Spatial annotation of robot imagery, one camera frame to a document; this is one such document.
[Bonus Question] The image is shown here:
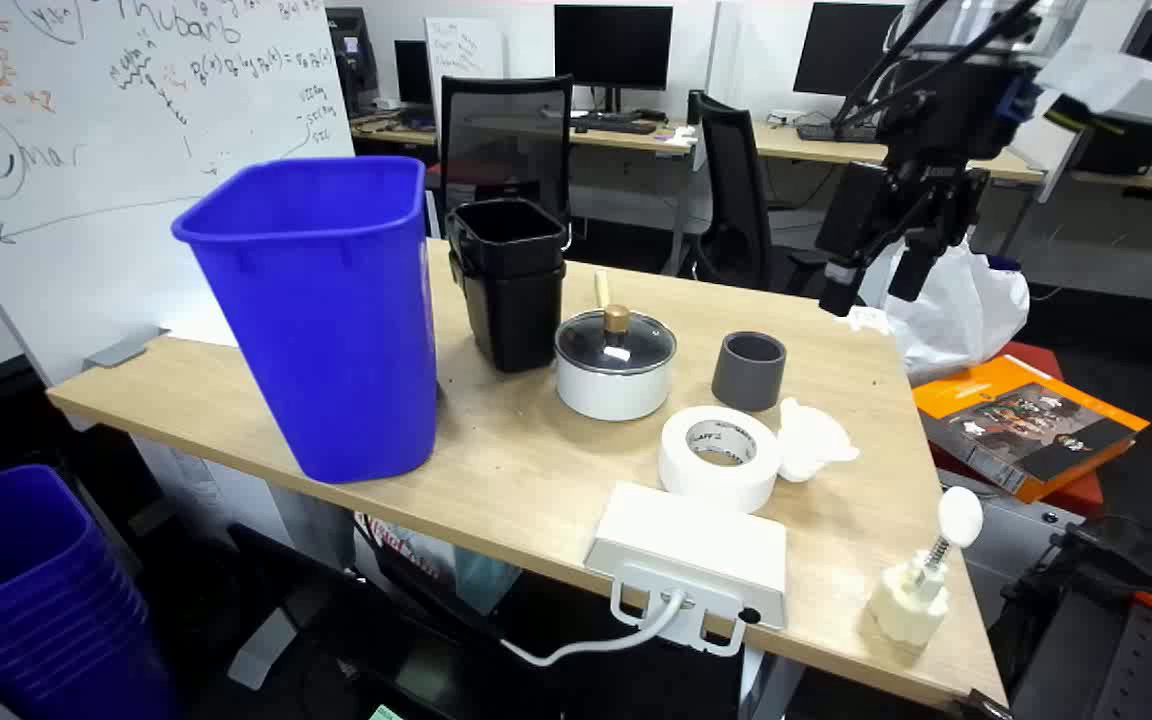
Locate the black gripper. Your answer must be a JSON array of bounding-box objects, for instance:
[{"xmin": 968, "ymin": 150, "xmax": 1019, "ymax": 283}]
[{"xmin": 820, "ymin": 137, "xmax": 988, "ymax": 314}]

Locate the white object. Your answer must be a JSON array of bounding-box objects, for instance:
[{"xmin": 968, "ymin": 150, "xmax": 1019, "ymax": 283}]
[{"xmin": 781, "ymin": 399, "xmax": 861, "ymax": 482}]

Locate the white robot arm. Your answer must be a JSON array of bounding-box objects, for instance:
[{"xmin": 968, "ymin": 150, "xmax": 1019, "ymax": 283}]
[{"xmin": 816, "ymin": 0, "xmax": 1152, "ymax": 314}]

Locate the grey cup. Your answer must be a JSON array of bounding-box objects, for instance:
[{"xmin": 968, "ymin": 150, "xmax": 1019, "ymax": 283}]
[{"xmin": 711, "ymin": 333, "xmax": 787, "ymax": 410}]

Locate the white plastic bag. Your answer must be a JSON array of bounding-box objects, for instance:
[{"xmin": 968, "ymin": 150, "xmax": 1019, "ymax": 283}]
[{"xmin": 843, "ymin": 242, "xmax": 1030, "ymax": 380}]

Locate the orange book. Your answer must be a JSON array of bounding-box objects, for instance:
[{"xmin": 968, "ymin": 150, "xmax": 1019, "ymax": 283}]
[{"xmin": 911, "ymin": 356, "xmax": 1148, "ymax": 504}]

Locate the black computer monitor right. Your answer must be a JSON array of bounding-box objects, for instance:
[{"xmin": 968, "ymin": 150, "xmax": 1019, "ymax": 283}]
[{"xmin": 793, "ymin": 0, "xmax": 898, "ymax": 94}]

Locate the black computer monitor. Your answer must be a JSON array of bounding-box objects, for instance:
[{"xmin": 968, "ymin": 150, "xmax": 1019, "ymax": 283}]
[
  {"xmin": 550, "ymin": 2, "xmax": 672, "ymax": 87},
  {"xmin": 793, "ymin": 0, "xmax": 898, "ymax": 94}
]

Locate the white tape roll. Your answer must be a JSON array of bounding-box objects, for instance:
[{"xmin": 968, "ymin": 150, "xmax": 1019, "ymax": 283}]
[{"xmin": 659, "ymin": 403, "xmax": 781, "ymax": 511}]

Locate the white pot with glass lid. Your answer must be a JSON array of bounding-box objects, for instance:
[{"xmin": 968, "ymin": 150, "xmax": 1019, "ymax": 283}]
[{"xmin": 554, "ymin": 304, "xmax": 674, "ymax": 422}]

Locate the white power box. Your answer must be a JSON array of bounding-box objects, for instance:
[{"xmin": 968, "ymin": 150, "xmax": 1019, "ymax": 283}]
[{"xmin": 585, "ymin": 482, "xmax": 787, "ymax": 626}]

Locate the black landfill bin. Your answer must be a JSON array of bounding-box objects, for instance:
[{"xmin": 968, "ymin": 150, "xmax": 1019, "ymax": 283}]
[{"xmin": 447, "ymin": 195, "xmax": 565, "ymax": 370}]

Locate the black mesh office chair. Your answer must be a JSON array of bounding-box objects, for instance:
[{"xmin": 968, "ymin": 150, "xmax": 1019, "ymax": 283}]
[{"xmin": 434, "ymin": 76, "xmax": 571, "ymax": 231}]

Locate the blue recycling bin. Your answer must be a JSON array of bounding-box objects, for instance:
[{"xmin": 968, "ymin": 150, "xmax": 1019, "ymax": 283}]
[{"xmin": 171, "ymin": 156, "xmax": 434, "ymax": 482}]

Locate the whiteboard with drawings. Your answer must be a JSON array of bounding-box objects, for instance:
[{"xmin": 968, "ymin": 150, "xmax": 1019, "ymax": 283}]
[{"xmin": 0, "ymin": 0, "xmax": 351, "ymax": 380}]

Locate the stack of blue bins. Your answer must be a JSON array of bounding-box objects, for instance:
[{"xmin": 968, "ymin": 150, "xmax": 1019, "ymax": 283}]
[{"xmin": 0, "ymin": 463, "xmax": 179, "ymax": 720}]

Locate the white cable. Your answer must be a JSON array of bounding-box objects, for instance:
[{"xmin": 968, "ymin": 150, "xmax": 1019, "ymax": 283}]
[{"xmin": 495, "ymin": 585, "xmax": 688, "ymax": 673}]

